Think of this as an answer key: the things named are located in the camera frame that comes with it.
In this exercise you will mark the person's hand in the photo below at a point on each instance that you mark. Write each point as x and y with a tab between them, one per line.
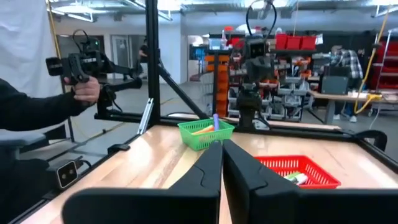
85	90

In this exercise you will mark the purple highlighter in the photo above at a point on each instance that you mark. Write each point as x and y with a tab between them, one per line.
216	121

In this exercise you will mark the red plastic basket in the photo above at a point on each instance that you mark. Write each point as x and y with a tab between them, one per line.
320	177

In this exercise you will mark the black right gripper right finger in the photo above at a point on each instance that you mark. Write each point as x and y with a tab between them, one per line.
295	208

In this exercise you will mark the orange highlighter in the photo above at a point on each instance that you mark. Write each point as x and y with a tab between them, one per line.
203	130

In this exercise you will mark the black table-level camera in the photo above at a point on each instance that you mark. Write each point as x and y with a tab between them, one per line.
63	174

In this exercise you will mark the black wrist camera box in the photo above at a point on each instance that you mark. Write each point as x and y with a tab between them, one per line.
255	47

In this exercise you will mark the parts shelf with bins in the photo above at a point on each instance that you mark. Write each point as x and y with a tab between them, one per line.
292	93

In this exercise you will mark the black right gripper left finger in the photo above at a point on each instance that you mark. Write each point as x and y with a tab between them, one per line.
155	208

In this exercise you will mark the green Expo marker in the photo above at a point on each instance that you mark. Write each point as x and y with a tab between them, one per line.
300	179
291	175

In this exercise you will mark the green plastic basket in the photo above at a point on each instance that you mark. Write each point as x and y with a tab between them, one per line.
202	140

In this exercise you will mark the person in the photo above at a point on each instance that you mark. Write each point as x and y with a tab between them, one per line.
348	62
28	112
143	54

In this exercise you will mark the blue lit screen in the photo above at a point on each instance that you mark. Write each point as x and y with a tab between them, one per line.
198	53

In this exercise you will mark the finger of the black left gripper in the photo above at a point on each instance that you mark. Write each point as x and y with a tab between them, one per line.
265	69
253	70

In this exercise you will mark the orange bin rack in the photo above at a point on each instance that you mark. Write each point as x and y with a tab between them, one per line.
221	84

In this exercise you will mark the red storage rack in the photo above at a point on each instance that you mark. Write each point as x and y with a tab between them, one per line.
387	65

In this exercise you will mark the white curtain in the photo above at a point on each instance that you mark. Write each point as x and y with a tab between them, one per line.
25	46

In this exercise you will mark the black table frame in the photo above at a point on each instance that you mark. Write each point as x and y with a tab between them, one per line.
153	62

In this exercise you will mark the grey office chair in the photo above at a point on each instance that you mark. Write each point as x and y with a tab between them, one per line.
18	138

